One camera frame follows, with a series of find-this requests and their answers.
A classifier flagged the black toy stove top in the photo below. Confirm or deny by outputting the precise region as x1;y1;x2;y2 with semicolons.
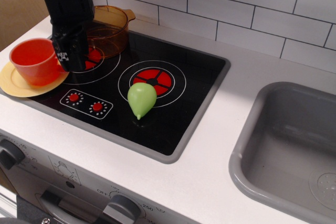
25;32;230;164

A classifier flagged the amber transparent pot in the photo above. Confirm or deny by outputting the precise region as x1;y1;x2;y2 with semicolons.
86;5;135;58

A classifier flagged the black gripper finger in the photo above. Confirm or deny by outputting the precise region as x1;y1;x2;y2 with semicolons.
51;25;89;72

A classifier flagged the red plastic cup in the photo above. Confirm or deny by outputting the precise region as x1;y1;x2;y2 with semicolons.
9;38;68;86

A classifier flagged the wooden side panel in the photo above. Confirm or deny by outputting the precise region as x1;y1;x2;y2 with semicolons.
1;0;48;50

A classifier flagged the grey oven door handle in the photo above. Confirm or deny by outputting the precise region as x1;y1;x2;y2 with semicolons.
39;191;113;223

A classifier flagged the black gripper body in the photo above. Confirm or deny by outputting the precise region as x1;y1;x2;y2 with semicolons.
40;0;96;40

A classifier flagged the yellow plastic plate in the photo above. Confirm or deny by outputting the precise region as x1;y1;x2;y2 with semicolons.
1;62;69;98

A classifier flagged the grey left oven knob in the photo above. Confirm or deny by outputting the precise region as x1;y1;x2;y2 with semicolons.
1;139;25;170

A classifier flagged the green plastic pear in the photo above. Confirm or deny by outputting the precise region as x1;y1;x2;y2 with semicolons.
127;82;157;120

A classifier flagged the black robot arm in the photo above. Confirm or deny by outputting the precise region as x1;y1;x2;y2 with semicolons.
44;0;95;72

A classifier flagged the grey plastic sink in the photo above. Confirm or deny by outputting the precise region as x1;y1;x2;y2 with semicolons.
229;82;335;223

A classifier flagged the grey centre oven knob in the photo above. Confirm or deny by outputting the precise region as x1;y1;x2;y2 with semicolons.
103;195;141;224

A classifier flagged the grey oven knob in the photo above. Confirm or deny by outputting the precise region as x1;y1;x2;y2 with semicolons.
103;195;141;224
1;139;25;170

